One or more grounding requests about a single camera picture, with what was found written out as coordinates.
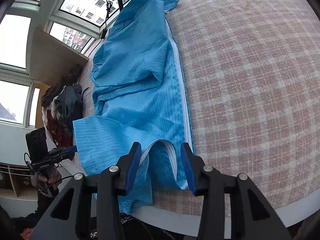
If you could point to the light plywood board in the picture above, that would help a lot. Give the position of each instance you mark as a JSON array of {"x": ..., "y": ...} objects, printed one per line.
[{"x": 55, "y": 57}]

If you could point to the pine wood panel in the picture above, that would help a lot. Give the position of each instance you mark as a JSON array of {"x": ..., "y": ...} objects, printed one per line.
[{"x": 41, "y": 105}]

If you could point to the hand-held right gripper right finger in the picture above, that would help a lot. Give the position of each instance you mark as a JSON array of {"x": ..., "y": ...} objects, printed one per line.
[{"x": 188, "y": 172}]

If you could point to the black garment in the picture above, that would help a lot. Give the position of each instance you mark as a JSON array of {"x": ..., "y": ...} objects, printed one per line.
[{"x": 68, "y": 102}]

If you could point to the white window frame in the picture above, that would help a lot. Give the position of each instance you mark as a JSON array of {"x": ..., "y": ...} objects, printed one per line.
[{"x": 47, "y": 2}]

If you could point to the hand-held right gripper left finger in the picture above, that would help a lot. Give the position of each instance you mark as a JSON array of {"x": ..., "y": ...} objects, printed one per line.
[{"x": 131, "y": 172}]

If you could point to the pink plaid mat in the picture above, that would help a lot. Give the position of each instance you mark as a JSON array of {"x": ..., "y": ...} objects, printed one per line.
[{"x": 250, "y": 92}]

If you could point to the blue striped jacket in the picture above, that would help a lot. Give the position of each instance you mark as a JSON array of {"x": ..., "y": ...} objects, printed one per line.
[{"x": 132, "y": 67}]

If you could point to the person's left forearm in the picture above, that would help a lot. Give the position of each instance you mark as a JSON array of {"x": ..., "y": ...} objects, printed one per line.
[{"x": 45, "y": 205}]

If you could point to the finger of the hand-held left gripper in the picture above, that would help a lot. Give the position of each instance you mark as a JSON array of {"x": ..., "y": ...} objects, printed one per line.
[
  {"x": 63, "y": 157},
  {"x": 67, "y": 150}
]

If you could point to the brown garment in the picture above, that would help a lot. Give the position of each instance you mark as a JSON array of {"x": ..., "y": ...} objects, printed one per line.
[{"x": 72, "y": 73}]

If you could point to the beige garment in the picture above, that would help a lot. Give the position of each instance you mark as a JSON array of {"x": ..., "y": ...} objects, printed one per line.
[{"x": 47, "y": 120}]

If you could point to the person's left hand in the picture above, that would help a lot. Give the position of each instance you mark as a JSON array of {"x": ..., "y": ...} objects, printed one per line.
[{"x": 46, "y": 178}]

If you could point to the wooden shelf unit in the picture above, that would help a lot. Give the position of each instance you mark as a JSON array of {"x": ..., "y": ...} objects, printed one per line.
[{"x": 17, "y": 185}]

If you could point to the reddish pink garment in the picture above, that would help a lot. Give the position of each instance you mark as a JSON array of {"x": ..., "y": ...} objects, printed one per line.
[{"x": 60, "y": 135}]

